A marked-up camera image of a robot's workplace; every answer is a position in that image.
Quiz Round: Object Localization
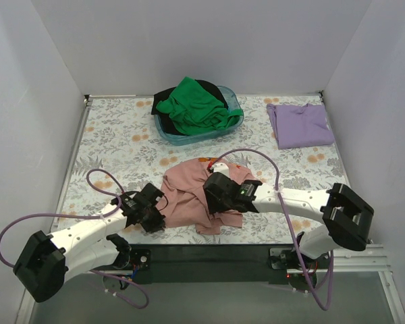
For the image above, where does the pink graphic t-shirt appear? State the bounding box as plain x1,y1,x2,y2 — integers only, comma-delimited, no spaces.
161,157,243,235

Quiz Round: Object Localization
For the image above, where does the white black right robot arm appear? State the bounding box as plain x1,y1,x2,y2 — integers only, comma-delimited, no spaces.
203,172,374,269

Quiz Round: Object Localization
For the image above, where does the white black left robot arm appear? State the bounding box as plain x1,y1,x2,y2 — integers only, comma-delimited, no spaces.
13,184,165,302

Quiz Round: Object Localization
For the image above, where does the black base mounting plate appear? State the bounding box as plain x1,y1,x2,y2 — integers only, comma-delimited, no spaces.
97,243,333,285

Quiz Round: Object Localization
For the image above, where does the teal plastic laundry basket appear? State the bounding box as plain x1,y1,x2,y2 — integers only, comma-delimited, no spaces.
154,85,245,146

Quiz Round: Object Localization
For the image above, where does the floral patterned table mat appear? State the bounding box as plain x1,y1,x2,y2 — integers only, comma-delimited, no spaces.
53,94,348,230

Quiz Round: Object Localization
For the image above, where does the black t-shirt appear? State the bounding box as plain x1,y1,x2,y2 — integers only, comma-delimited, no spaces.
151,80,228,136

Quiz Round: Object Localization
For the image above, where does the green t-shirt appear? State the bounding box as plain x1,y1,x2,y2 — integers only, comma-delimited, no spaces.
157,77,244,136

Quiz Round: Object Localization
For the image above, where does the folded purple t-shirt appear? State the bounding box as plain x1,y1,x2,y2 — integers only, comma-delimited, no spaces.
267,104,335,149

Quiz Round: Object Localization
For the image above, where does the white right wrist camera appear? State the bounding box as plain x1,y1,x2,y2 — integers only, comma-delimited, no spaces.
208,162,230,177

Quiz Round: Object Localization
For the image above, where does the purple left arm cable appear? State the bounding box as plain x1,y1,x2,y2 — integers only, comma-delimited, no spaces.
0,168,150,310

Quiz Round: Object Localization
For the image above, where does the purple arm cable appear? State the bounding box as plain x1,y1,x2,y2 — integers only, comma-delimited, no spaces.
207,148,335,311
0,168,150,310

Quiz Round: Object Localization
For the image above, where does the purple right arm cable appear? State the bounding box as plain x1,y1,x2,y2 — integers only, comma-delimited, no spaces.
207,148,335,311

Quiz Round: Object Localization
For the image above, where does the aluminium frame rail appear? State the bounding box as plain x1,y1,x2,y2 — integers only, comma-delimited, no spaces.
17,244,405,323

